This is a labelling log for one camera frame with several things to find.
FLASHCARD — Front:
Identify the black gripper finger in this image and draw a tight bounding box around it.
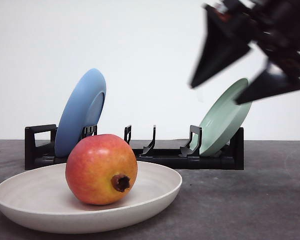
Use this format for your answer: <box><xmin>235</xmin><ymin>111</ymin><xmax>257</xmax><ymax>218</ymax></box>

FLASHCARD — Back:
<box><xmin>191</xmin><ymin>5</ymin><xmax>251</xmax><ymax>88</ymax></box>
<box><xmin>237</xmin><ymin>68</ymin><xmax>300</xmax><ymax>105</ymax></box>

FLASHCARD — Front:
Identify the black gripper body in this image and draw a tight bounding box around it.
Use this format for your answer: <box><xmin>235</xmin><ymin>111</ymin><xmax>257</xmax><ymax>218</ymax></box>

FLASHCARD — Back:
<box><xmin>217</xmin><ymin>0</ymin><xmax>300</xmax><ymax>71</ymax></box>

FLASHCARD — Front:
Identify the red yellow pomegranate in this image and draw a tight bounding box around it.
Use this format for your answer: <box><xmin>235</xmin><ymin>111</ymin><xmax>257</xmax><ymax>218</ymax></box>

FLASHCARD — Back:
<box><xmin>65</xmin><ymin>134</ymin><xmax>138</xmax><ymax>205</ymax></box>

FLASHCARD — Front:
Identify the white plate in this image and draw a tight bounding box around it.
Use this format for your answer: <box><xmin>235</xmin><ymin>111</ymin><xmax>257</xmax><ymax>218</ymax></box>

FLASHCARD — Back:
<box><xmin>0</xmin><ymin>161</ymin><xmax>183</xmax><ymax>234</ymax></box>

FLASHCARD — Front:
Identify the green plate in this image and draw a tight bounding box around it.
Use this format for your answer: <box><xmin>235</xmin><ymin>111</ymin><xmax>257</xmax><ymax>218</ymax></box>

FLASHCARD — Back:
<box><xmin>201</xmin><ymin>78</ymin><xmax>252</xmax><ymax>157</ymax></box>

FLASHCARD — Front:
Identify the blue plate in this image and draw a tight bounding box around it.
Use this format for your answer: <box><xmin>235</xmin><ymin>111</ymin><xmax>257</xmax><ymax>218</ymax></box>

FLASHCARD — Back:
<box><xmin>54</xmin><ymin>68</ymin><xmax>107</xmax><ymax>158</ymax></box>

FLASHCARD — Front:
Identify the black plastic dish rack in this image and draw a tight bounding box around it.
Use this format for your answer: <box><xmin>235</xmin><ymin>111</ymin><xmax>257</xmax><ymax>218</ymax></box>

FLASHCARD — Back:
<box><xmin>24</xmin><ymin>124</ymin><xmax>244</xmax><ymax>170</ymax></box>

